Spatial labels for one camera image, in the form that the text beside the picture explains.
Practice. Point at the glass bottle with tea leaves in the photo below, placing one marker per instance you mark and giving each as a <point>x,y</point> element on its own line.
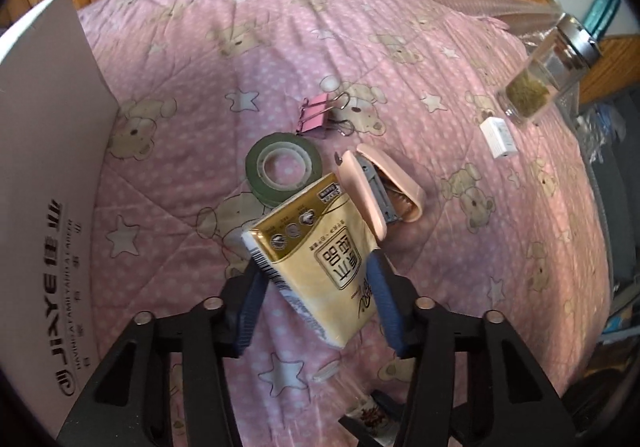
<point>530,92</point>

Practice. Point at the green tape roll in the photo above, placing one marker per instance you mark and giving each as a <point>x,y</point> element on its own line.
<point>255,167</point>

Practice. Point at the clear bubble wrap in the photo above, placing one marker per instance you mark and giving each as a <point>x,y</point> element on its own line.
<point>500,9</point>

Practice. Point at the red white staples box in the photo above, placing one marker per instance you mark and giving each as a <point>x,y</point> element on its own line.
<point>372,414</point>

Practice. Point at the small white adapter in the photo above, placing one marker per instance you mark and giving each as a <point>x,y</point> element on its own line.
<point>497,137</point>

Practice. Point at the yellow tissue packet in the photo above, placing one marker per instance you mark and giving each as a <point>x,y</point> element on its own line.
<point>320,267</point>

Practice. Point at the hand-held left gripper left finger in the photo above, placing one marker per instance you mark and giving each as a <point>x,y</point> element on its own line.
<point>245,317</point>

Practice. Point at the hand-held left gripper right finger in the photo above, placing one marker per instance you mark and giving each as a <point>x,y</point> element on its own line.
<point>387,312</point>

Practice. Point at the teal foam strips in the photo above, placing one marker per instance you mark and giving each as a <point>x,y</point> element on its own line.
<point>602,7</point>

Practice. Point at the pink stapler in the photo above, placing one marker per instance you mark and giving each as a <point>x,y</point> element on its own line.
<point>360,187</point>

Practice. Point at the white cardboard box yellow tape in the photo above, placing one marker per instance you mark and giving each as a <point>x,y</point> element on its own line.
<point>45,152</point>

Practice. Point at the pink binder clip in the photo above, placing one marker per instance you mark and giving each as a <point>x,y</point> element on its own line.
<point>312,114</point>

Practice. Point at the dark clutter pile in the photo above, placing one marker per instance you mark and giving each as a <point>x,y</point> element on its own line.
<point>617,227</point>

